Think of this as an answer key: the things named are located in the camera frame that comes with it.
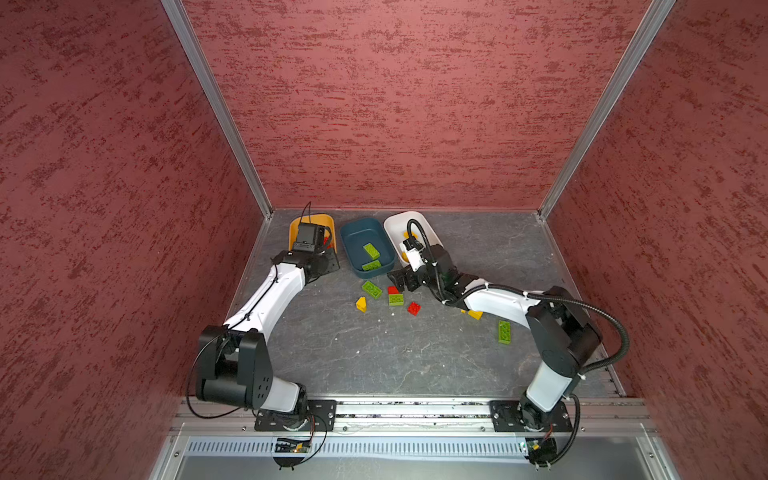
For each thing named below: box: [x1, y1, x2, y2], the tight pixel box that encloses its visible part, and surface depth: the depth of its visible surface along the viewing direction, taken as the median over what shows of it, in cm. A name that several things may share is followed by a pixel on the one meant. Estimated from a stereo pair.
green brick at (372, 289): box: [361, 280, 383, 299], surface depth 99 cm
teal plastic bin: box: [340, 218, 397, 280], surface depth 109 cm
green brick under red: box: [388, 294, 405, 306], surface depth 96 cm
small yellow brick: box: [355, 296, 367, 313], surface depth 94 cm
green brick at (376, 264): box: [362, 260, 382, 271], surface depth 105 cm
